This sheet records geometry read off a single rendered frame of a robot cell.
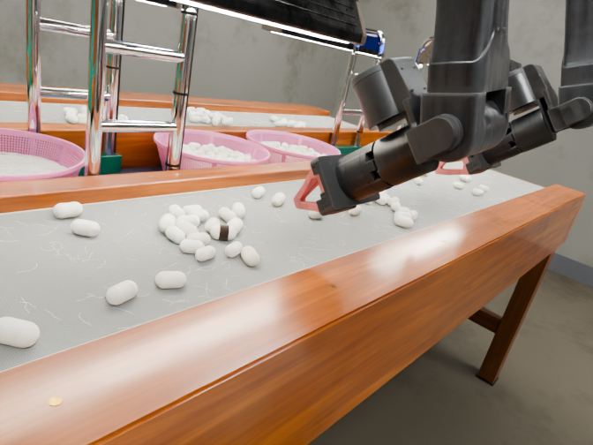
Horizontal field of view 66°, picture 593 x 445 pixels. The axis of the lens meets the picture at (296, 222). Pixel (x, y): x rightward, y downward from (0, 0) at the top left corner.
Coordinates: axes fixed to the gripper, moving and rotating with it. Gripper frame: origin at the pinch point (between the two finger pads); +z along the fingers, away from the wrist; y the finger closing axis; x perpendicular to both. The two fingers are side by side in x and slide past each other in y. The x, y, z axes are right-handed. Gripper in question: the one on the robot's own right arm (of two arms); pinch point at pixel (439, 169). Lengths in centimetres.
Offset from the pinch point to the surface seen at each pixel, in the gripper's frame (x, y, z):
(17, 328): 7, 71, 8
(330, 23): -25.7, 20.9, -0.5
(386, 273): 13.5, 30.3, -1.3
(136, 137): -31, 25, 54
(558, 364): 83, -126, 34
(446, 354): 62, -86, 60
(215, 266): 5.6, 46.7, 12.1
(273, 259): 6.9, 38.0, 10.5
